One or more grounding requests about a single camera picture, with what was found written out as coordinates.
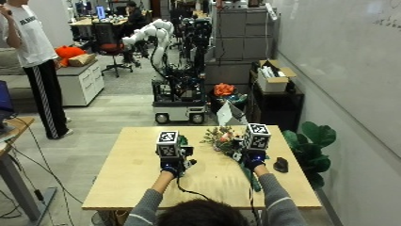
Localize person's left hand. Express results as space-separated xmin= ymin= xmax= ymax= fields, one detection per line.
xmin=158 ymin=144 xmax=198 ymax=179

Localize person's right hand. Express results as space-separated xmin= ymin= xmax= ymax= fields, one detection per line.
xmin=230 ymin=137 xmax=268 ymax=172

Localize flower bouquet with green stems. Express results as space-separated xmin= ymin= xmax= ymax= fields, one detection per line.
xmin=200 ymin=125 xmax=264 ymax=193

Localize white marker cube, right glove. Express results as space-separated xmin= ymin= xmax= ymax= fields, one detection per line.
xmin=242 ymin=122 xmax=272 ymax=152

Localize white marker cube, glove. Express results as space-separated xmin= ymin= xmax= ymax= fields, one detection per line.
xmin=156 ymin=130 xmax=181 ymax=159
xmin=242 ymin=122 xmax=272 ymax=152

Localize white marker cube, left glove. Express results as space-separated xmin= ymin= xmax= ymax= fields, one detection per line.
xmin=156 ymin=130 xmax=181 ymax=159

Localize white folded paper sheet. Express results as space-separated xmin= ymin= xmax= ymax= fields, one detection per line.
xmin=216 ymin=100 xmax=250 ymax=127

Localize black computer mouse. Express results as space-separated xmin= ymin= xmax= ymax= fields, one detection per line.
xmin=272 ymin=156 xmax=290 ymax=174

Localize black shelf unit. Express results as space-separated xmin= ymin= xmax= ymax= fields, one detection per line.
xmin=248 ymin=70 xmax=306 ymax=133

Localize green large-leaf potted plant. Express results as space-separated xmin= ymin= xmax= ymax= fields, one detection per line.
xmin=281 ymin=121 xmax=338 ymax=190

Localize orange flower bunch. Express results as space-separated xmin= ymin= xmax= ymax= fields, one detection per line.
xmin=213 ymin=82 xmax=238 ymax=98

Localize the person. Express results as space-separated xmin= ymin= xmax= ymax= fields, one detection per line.
xmin=124 ymin=164 xmax=309 ymax=226

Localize open cardboard box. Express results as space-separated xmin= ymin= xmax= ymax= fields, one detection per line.
xmin=256 ymin=58 xmax=298 ymax=94

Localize white drawer cabinet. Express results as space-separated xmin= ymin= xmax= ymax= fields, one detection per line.
xmin=54 ymin=59 xmax=106 ymax=107

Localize grey filing cabinets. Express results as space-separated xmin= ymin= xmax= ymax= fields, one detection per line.
xmin=212 ymin=7 xmax=278 ymax=62

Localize brown paper bag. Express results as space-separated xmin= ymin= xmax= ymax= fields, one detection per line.
xmin=68 ymin=53 xmax=97 ymax=68

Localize black and red office chair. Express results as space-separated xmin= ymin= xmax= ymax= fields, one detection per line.
xmin=92 ymin=22 xmax=136 ymax=78

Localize wooden side desk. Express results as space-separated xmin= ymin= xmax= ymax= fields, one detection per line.
xmin=0 ymin=116 xmax=58 ymax=223

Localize orange plush item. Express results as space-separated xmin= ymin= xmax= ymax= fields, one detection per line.
xmin=53 ymin=45 xmax=88 ymax=68

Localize blue laptop screen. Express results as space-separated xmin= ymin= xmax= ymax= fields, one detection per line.
xmin=0 ymin=79 xmax=16 ymax=121

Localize computer monitor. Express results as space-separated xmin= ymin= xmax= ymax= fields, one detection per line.
xmin=94 ymin=5 xmax=108 ymax=20

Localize black glove cable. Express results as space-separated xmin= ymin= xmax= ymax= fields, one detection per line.
xmin=174 ymin=171 xmax=216 ymax=202
xmin=248 ymin=185 xmax=264 ymax=226

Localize black floor cable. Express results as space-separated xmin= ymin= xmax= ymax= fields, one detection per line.
xmin=8 ymin=116 xmax=85 ymax=226

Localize wall whiteboard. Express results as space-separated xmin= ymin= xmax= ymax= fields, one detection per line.
xmin=270 ymin=0 xmax=401 ymax=159

